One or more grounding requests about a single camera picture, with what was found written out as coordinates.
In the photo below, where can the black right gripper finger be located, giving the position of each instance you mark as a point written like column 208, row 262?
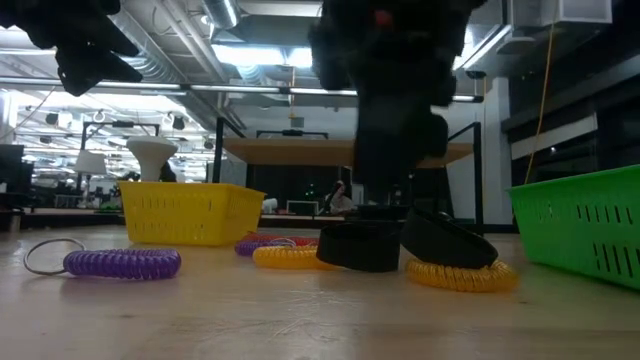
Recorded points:
column 431, row 135
column 385, row 150

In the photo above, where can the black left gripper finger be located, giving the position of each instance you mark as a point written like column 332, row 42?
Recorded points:
column 95, row 70
column 95, row 35

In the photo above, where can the yellow coil wristband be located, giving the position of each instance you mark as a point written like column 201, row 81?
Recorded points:
column 285, row 257
column 460, row 279

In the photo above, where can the purple coil wristband with keyring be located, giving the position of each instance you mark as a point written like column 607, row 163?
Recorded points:
column 122, row 264
column 247, row 248

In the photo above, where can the green plastic basket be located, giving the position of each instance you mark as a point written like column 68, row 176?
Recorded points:
column 575, row 225

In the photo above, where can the yellow plastic basket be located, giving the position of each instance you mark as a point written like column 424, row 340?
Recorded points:
column 190, row 215

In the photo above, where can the wooden desk shelf riser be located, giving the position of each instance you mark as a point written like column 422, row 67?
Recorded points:
column 290, row 152

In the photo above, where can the person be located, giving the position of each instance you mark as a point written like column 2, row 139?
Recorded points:
column 342, row 200

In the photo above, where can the white shade table lamp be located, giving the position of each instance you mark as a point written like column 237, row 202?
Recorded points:
column 91, row 162

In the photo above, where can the white mushroom lamp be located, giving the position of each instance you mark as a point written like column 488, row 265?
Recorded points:
column 152, row 155

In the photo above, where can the black monitor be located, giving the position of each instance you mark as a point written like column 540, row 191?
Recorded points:
column 12, row 170

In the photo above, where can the black aluminium table frame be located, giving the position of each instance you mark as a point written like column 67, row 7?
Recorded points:
column 300, row 221

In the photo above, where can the silver air duct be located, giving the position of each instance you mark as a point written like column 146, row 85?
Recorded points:
column 222, row 12

